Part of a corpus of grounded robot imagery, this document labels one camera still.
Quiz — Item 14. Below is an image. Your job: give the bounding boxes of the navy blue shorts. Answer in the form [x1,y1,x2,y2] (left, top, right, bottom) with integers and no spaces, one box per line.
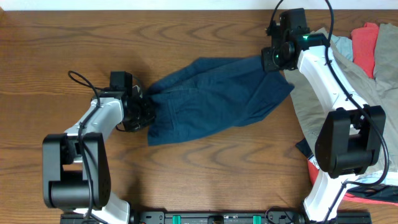
[147,56,294,146]

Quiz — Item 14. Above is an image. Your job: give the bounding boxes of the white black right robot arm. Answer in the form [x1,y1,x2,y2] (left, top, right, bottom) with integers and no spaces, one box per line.
[262,33,387,223]

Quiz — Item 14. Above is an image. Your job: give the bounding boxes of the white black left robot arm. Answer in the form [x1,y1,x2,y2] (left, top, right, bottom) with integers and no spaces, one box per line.
[42,85,151,223]

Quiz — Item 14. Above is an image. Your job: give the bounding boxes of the khaki beige shorts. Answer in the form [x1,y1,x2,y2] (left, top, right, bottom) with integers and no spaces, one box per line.
[284,43,397,172]

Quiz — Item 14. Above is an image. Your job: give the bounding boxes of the light blue garment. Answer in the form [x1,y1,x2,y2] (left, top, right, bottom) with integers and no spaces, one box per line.
[331,35,353,62]

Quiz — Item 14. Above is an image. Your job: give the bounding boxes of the red garment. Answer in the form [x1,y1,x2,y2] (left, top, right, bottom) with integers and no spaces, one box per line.
[307,22,398,206]

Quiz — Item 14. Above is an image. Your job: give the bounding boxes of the grey olive garment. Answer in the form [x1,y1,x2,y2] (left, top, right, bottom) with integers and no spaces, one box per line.
[374,24,397,95]

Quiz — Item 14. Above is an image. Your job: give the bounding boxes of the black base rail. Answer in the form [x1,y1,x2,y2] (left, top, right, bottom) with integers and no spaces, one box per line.
[60,208,373,224]

